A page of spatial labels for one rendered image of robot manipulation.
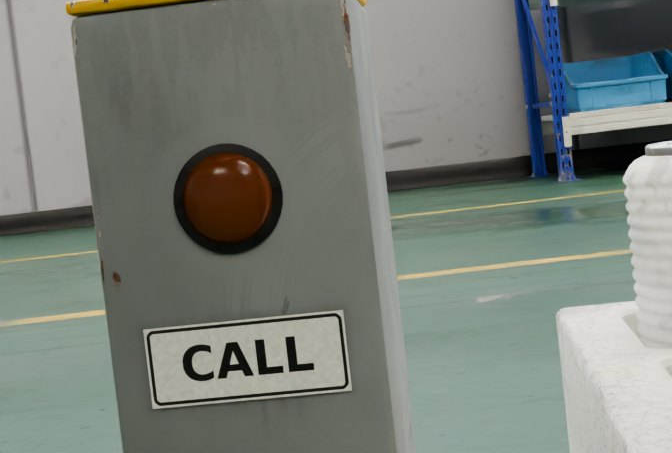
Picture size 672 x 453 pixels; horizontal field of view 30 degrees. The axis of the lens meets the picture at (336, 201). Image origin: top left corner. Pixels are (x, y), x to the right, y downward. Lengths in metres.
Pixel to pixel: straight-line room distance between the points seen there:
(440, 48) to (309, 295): 5.25
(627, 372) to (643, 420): 0.07
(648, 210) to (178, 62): 0.26
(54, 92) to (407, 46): 1.55
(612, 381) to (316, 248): 0.17
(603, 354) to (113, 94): 0.25
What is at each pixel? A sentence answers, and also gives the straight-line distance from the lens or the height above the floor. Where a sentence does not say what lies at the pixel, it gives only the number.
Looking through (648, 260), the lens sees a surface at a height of 0.21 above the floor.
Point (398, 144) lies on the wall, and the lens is 5.52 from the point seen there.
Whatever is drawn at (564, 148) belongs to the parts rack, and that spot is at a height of 0.12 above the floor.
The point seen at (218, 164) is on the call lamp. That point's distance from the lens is 0.31.
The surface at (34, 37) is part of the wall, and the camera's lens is 5.64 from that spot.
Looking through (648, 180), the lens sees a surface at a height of 0.24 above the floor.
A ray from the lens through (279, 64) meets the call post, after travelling 0.31.
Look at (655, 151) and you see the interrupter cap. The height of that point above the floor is 0.25.
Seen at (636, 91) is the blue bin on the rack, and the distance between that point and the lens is 4.97.
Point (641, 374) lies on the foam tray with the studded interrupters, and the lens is 0.45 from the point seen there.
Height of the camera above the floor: 0.27
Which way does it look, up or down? 3 degrees down
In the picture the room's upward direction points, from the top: 6 degrees counter-clockwise
